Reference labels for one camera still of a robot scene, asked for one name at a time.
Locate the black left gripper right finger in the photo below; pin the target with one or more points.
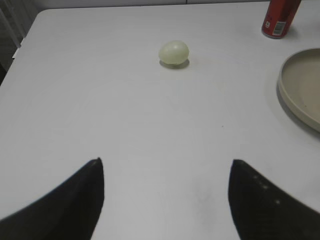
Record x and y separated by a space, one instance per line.
262 211

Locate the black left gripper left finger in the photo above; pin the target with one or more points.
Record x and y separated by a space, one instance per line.
69 212

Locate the beige ceramic plate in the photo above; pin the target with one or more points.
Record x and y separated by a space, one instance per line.
299 86

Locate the pale green round fruit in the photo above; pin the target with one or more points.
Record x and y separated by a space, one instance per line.
174 52

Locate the red soda can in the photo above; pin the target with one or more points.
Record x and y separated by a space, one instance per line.
279 17

